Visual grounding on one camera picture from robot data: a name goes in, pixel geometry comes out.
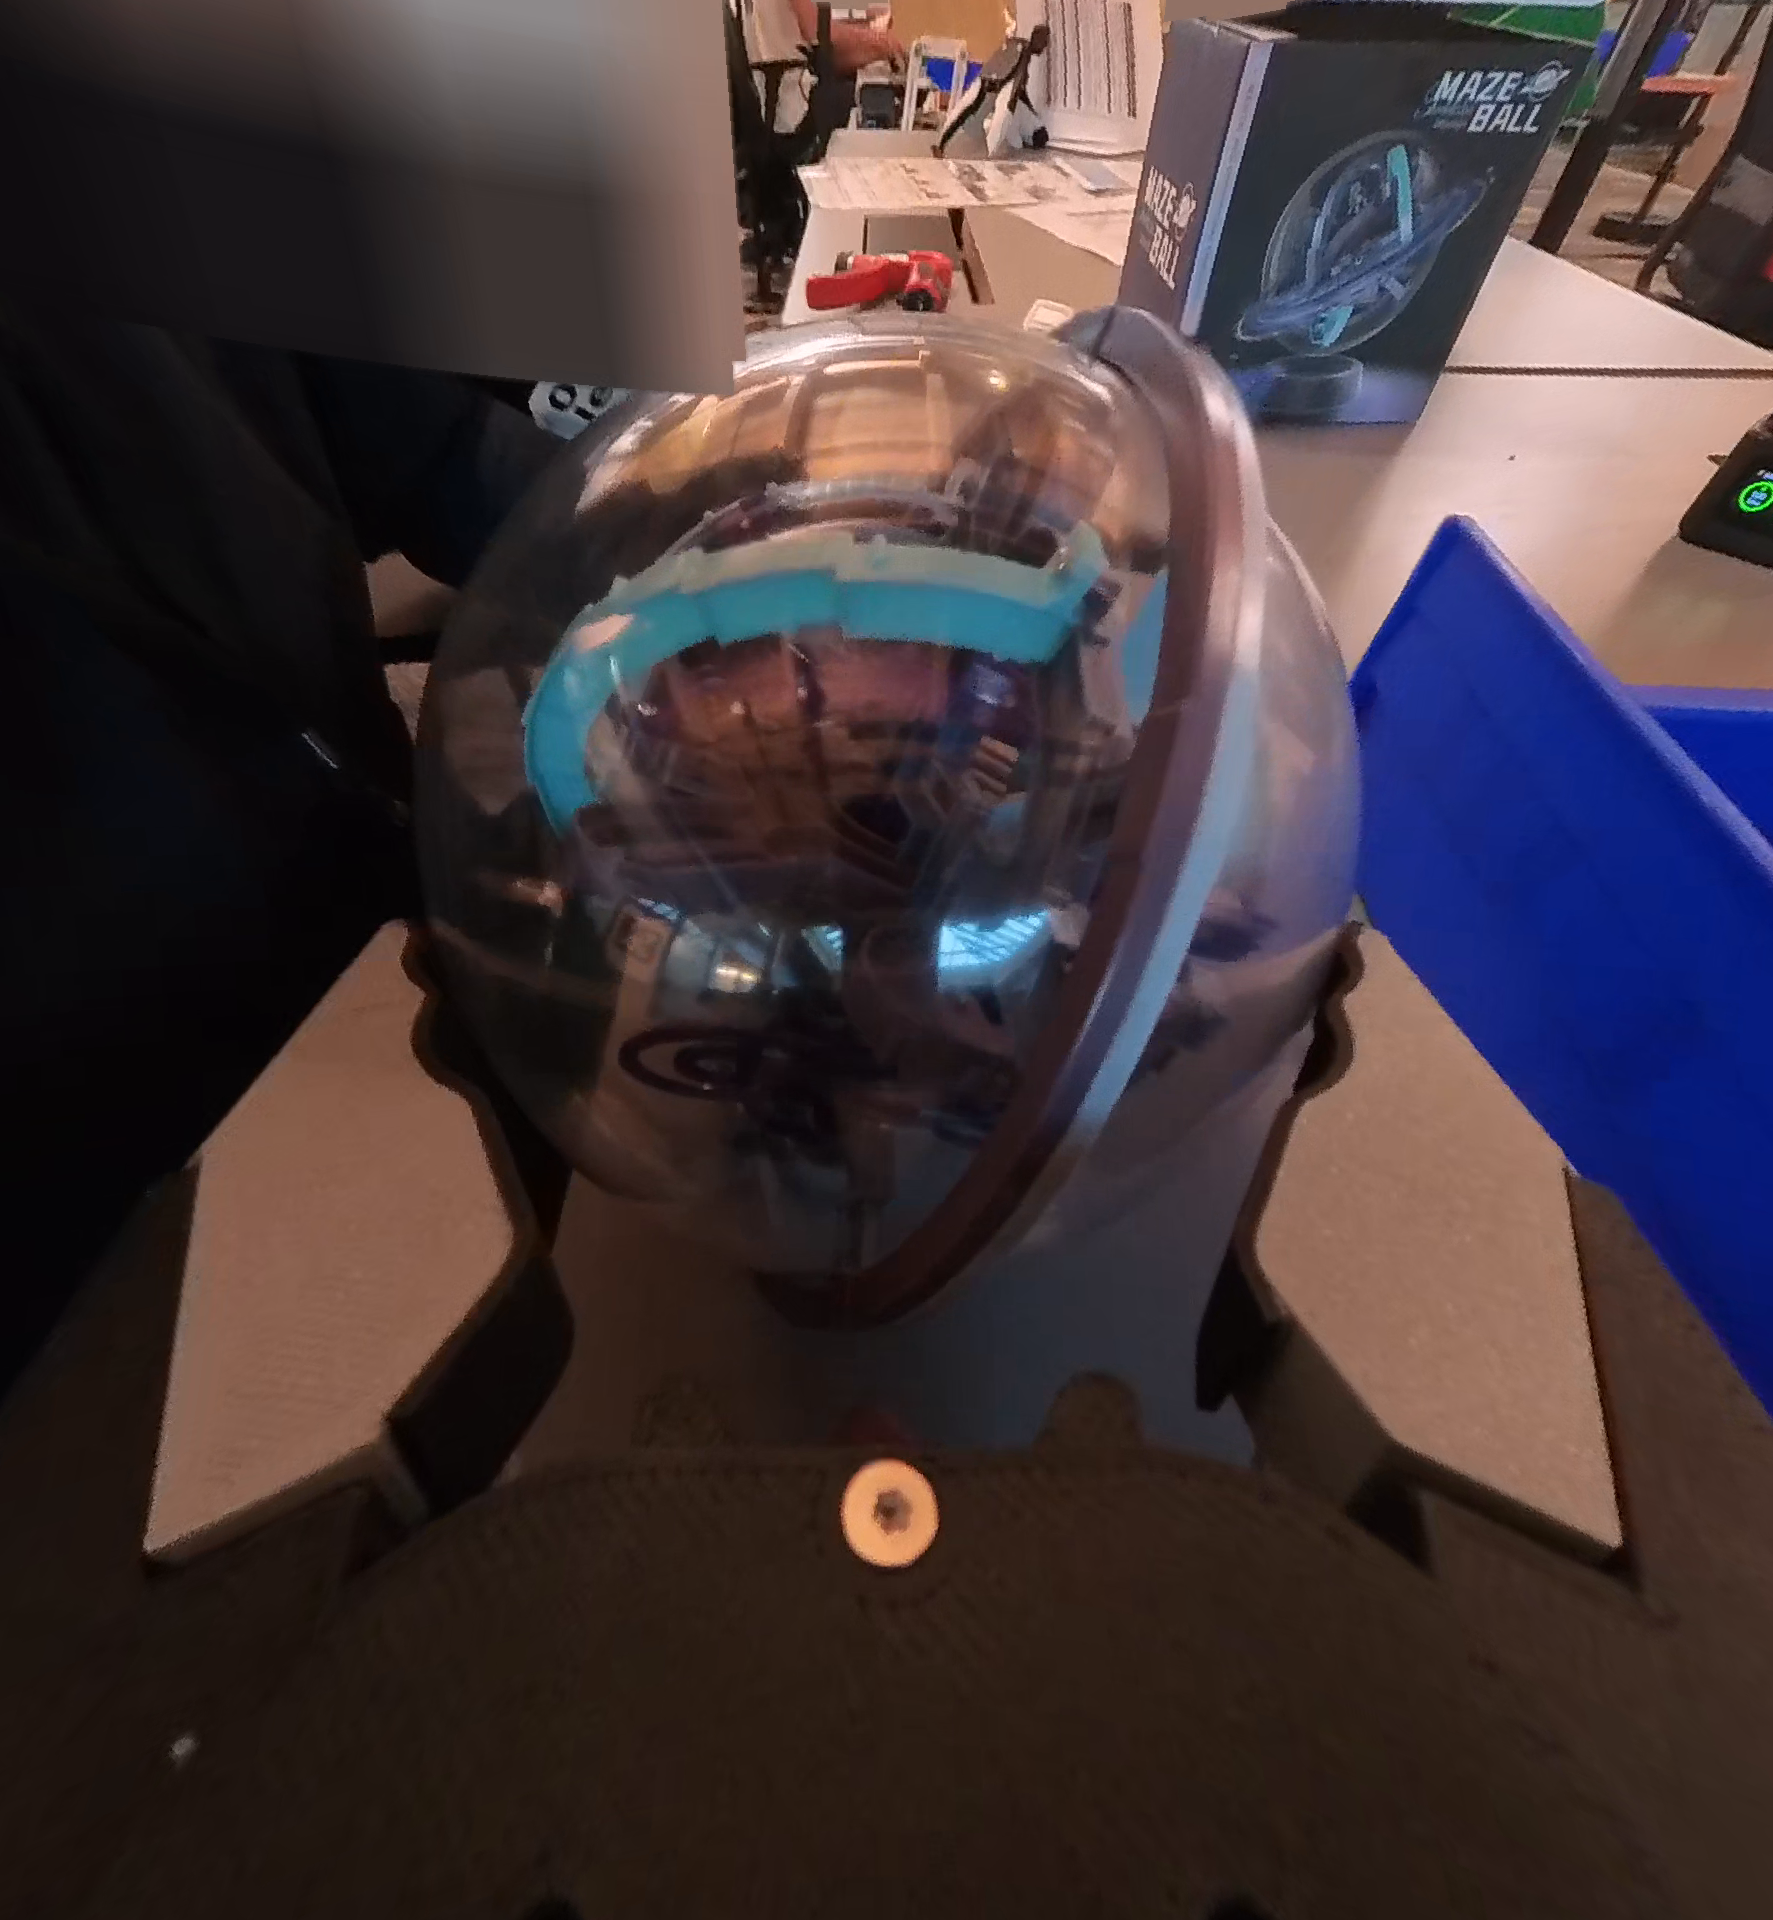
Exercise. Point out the person's dark clothing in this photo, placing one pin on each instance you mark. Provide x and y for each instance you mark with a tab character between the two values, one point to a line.
121	825

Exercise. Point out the clear plastic maze ball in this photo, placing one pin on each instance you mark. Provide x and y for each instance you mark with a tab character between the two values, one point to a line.
856	839

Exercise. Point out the dark printed toy box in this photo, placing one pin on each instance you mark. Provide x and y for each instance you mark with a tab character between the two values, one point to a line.
1350	209

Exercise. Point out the red hand tool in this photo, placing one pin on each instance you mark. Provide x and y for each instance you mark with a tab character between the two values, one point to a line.
887	280

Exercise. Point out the white printed paper sheets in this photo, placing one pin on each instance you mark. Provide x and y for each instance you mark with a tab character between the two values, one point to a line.
963	182

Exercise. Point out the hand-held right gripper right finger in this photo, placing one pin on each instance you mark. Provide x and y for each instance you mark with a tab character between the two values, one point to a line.
1441	1292

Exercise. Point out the black office chair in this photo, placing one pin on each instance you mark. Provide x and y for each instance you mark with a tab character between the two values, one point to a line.
1756	181

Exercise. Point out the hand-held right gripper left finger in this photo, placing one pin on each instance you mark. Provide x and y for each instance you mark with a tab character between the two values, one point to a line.
330	1275

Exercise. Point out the blue plastic bin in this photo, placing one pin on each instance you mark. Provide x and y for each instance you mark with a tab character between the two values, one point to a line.
1577	901

